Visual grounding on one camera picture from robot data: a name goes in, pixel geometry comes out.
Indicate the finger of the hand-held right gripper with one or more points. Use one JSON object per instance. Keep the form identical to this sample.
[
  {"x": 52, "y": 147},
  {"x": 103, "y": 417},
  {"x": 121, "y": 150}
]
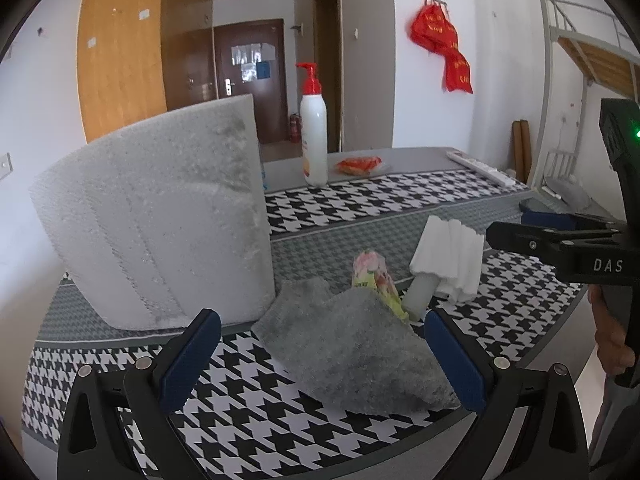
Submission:
[
  {"x": 525, "y": 240},
  {"x": 545, "y": 220}
]

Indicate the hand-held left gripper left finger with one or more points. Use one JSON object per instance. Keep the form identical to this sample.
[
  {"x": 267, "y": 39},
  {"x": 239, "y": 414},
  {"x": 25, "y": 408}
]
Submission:
[{"x": 192, "y": 360}]

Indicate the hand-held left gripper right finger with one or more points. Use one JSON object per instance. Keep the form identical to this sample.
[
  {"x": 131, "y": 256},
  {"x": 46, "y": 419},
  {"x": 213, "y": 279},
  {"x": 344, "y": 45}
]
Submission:
[{"x": 452, "y": 360}]

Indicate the white foam bundle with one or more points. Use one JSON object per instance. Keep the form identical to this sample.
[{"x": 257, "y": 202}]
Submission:
[{"x": 450, "y": 255}]

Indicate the grey fuzzy cloth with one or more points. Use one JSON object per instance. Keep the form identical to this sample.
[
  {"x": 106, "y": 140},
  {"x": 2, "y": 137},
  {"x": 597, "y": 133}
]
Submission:
[{"x": 350, "y": 355}]

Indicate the green floral tissue packet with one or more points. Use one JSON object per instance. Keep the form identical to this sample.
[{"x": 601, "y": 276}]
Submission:
[{"x": 375, "y": 277}]

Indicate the white foam box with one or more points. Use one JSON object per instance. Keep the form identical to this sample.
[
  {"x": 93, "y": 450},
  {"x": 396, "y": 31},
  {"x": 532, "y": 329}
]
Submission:
[{"x": 150, "y": 220}]

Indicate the person's right hand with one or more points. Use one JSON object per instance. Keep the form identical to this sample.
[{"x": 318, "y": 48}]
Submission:
[{"x": 602, "y": 330}]

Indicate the grey pillow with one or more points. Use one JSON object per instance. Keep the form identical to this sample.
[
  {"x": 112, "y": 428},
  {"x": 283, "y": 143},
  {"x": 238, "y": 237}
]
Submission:
[{"x": 567, "y": 191}]

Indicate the pale grey roll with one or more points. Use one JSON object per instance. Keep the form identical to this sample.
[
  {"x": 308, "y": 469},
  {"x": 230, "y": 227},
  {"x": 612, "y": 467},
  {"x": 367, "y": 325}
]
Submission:
[{"x": 420, "y": 297}]

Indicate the leaning wooden boards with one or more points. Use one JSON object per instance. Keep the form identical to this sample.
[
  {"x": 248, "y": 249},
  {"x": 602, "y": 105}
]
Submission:
[{"x": 521, "y": 150}]

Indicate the white remote control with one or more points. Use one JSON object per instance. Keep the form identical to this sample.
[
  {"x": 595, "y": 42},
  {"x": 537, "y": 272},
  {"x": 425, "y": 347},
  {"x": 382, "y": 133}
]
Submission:
[{"x": 480, "y": 167}]

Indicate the white metal bunk bed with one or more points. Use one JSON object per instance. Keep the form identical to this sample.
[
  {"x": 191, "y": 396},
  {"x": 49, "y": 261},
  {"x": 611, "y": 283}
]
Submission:
[{"x": 595, "y": 55}]

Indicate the red snack packet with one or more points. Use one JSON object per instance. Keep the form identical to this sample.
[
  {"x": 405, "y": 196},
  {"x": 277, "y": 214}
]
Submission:
[{"x": 359, "y": 166}]

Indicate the houndstooth patterned tablecloth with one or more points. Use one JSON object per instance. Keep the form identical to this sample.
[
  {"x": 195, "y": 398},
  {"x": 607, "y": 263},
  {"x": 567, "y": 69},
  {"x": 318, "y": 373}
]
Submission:
[{"x": 320, "y": 210}]

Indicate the red hanging bags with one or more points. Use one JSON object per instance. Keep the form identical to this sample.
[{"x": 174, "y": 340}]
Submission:
[{"x": 440, "y": 40}]

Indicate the white red-pump lotion bottle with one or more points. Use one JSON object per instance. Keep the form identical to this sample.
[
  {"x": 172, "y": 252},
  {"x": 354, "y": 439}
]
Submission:
[{"x": 314, "y": 140}]

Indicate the red fire extinguisher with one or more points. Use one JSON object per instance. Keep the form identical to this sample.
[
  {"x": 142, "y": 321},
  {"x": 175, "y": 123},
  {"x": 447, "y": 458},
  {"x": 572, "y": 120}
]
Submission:
[{"x": 295, "y": 130}]

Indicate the wooden side door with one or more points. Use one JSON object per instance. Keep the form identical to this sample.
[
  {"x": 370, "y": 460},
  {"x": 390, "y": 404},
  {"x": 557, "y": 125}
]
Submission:
[{"x": 327, "y": 70}]

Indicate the dark brown entrance door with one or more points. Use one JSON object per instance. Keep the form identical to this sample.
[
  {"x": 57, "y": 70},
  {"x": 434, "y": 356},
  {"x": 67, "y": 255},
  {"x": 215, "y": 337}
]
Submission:
[{"x": 250, "y": 105}]

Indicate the papers on door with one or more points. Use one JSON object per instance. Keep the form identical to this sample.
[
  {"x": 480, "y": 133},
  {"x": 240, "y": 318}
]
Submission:
[{"x": 252, "y": 60}]

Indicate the wooden wardrobe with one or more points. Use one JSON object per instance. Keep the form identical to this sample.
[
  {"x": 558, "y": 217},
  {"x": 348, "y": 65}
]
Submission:
[{"x": 120, "y": 60}]

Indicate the metal wall hook rack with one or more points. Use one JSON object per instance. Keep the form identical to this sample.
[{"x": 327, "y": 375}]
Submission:
[{"x": 434, "y": 0}]

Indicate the white double wall socket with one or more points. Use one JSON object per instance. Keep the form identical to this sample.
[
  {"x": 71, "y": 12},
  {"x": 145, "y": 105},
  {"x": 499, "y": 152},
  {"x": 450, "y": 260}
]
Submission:
[{"x": 5, "y": 165}]

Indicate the small wall bracket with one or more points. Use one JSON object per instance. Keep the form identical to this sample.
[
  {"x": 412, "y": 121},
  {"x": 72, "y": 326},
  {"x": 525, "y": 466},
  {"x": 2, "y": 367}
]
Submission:
[{"x": 298, "y": 27}]

